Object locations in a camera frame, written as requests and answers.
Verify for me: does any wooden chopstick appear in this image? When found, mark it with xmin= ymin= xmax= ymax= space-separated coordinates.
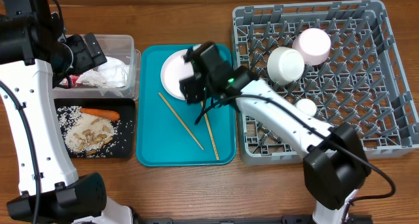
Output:
xmin=200 ymin=101 xmax=219 ymax=161
xmin=158 ymin=92 xmax=204 ymax=150

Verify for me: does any white tissue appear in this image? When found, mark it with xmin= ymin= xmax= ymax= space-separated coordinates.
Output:
xmin=97 ymin=56 xmax=130 ymax=88

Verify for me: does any red snack wrapper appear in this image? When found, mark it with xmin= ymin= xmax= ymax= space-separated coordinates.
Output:
xmin=59 ymin=75 xmax=80 ymax=88

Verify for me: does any orange carrot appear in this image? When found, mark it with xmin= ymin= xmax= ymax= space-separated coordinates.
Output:
xmin=80 ymin=108 xmax=120 ymax=121

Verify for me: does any cream plastic cup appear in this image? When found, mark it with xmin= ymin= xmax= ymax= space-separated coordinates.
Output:
xmin=295 ymin=99 xmax=318 ymax=117

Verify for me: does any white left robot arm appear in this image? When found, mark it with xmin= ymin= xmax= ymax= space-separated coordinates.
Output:
xmin=1 ymin=0 xmax=141 ymax=223

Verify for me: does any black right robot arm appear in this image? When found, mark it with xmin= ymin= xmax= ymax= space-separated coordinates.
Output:
xmin=179 ymin=42 xmax=371 ymax=223

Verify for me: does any clear plastic waste bin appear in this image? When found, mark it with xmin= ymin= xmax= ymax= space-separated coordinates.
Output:
xmin=53 ymin=35 xmax=141 ymax=100

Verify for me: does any black waste tray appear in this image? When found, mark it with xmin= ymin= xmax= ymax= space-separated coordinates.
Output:
xmin=54 ymin=98 xmax=136 ymax=158

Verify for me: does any grey dishwasher rack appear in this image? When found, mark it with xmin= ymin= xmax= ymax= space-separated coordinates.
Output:
xmin=232 ymin=0 xmax=418 ymax=159

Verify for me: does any white round plate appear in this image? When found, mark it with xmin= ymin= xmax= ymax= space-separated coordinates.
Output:
xmin=160 ymin=49 xmax=194 ymax=101

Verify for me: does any teal plastic tray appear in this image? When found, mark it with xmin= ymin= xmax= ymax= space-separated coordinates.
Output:
xmin=136 ymin=44 xmax=236 ymax=167

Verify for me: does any white rice pile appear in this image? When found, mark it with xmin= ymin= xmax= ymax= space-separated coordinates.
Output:
xmin=57 ymin=105 xmax=135 ymax=158

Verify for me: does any pile of peanuts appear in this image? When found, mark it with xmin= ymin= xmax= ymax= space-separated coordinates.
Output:
xmin=66 ymin=117 xmax=115 ymax=153

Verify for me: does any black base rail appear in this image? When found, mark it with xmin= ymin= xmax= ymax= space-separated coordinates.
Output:
xmin=140 ymin=214 xmax=374 ymax=224

